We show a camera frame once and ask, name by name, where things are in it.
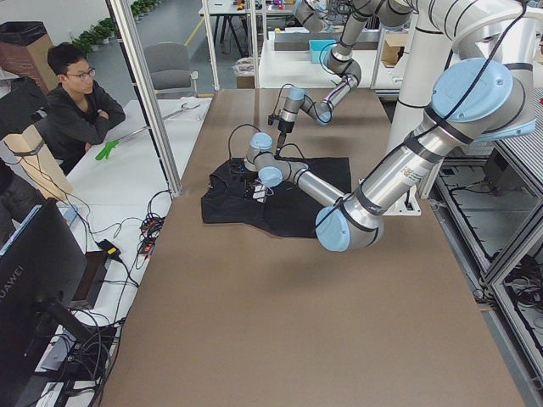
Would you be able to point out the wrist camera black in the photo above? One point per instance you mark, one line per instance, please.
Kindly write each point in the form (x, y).
(272, 118)

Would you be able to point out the black power adapter brick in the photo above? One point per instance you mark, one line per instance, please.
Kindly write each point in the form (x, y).
(112, 251)

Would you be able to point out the black graphic t-shirt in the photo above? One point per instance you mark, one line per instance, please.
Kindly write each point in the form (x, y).
(287, 211)

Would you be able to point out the aluminium frame post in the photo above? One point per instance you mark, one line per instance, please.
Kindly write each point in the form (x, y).
(132, 50)

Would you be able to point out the metal reacher grabber tool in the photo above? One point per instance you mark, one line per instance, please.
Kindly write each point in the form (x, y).
(110, 145)

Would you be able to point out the red black power strip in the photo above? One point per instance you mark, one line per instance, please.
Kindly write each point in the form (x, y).
(149, 231)

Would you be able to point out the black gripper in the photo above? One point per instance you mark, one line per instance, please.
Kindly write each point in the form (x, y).
(285, 126)

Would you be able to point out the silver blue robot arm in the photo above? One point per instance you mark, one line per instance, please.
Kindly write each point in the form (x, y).
(342, 223)
(318, 16)

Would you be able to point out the black Huawei monitor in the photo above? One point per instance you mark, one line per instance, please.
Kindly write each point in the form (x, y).
(41, 270)

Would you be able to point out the grey office chair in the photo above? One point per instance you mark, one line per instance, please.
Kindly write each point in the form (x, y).
(169, 68)

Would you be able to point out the seated man with glasses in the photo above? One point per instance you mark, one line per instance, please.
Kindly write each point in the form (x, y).
(80, 111)

